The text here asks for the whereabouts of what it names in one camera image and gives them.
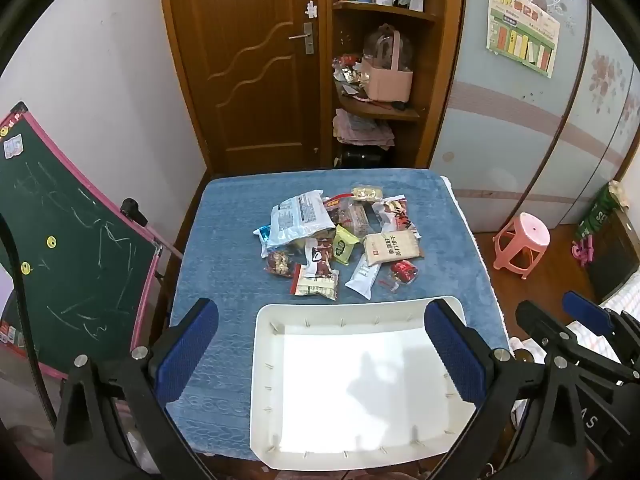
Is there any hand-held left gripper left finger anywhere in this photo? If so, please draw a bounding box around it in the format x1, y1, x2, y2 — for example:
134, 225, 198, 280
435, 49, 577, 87
52, 297, 221, 480

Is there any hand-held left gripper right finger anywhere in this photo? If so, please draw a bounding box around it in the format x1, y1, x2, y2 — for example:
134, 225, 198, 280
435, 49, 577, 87
424, 299, 593, 480

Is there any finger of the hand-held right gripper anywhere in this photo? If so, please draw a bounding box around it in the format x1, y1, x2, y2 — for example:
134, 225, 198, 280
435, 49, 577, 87
561, 290, 640, 341
515, 300, 626, 381

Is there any clear packet of red candies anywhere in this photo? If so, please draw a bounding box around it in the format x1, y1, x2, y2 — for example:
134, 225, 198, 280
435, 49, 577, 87
381, 260, 420, 292

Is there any white plastic tray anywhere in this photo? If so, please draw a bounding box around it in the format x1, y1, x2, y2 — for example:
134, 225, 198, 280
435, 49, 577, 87
248, 296, 479, 471

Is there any long white bar packet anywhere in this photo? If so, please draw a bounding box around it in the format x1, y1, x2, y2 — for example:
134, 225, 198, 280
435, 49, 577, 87
345, 255, 383, 300

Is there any beige cracker packet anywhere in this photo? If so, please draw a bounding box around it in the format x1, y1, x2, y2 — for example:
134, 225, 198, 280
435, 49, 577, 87
361, 231, 422, 267

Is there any red-brown dried fruit packet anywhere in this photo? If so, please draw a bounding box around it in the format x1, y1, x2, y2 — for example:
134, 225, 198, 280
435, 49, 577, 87
265, 249, 297, 277

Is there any cream packet with red edge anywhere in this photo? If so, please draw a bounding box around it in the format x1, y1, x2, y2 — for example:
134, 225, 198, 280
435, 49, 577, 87
291, 262, 340, 302

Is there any white red black snack packet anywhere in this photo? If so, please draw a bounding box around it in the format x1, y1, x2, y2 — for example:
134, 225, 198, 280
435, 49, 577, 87
375, 195, 422, 241

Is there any green yellow snack packet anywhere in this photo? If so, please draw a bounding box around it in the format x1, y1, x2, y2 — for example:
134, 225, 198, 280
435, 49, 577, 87
332, 225, 362, 266

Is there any white brown small packet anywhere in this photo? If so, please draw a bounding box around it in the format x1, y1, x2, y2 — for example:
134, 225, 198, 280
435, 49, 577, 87
302, 237, 337, 281

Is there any red-striped clear zip bag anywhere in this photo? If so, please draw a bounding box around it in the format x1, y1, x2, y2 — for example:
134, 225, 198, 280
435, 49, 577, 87
324, 195, 382, 237

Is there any large white printed snack bag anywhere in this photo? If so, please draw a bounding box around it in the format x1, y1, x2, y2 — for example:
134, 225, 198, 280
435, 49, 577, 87
252, 189, 337, 258

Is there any white checked blanket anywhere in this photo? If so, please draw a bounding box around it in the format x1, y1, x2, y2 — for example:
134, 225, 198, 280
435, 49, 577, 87
565, 272, 640, 351

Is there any dark brown cabinet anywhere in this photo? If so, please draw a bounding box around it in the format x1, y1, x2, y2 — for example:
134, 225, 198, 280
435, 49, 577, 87
582, 207, 640, 303

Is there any pink toy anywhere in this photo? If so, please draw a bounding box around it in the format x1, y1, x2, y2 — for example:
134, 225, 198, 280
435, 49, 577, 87
571, 239, 597, 265

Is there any pink plastic stool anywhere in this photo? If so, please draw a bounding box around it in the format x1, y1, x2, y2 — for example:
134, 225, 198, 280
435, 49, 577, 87
492, 211, 552, 281

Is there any green printed bag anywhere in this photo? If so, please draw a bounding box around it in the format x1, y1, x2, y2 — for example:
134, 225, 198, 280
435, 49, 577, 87
575, 181, 630, 241

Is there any blue fleece table mat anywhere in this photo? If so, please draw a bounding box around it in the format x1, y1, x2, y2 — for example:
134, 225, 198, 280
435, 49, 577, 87
165, 166, 512, 461

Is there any pale floral wardrobe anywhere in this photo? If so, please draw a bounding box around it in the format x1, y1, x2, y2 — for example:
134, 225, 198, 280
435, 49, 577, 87
429, 0, 640, 228

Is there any black bag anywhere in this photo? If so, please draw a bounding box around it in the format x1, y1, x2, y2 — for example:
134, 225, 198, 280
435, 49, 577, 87
336, 144, 393, 169

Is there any folded pink cloth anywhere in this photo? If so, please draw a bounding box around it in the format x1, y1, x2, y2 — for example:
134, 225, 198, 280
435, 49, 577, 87
332, 109, 397, 149

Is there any wooden shelf unit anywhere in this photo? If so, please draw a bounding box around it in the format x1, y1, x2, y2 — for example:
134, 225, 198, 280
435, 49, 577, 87
324, 0, 468, 171

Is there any wooden door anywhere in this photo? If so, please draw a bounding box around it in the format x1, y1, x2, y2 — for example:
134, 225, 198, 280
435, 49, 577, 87
157, 0, 328, 177

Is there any pile of shiny wrappers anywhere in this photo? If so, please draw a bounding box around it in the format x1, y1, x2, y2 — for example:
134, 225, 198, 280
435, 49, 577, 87
331, 54, 372, 87

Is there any green chalkboard pink frame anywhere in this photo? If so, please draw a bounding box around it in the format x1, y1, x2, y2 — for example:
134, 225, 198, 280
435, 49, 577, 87
0, 101, 168, 383

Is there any black cable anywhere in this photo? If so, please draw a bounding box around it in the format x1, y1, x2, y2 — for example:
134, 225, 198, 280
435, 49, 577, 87
0, 214, 58, 428

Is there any pink basket with handle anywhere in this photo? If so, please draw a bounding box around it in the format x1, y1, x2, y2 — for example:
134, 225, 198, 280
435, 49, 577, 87
360, 26, 415, 104

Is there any wall poster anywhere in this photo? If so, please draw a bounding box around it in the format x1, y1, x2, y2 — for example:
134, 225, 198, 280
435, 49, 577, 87
486, 0, 562, 79

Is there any metal door handle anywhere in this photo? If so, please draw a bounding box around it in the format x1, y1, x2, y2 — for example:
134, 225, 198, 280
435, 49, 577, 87
288, 22, 317, 56

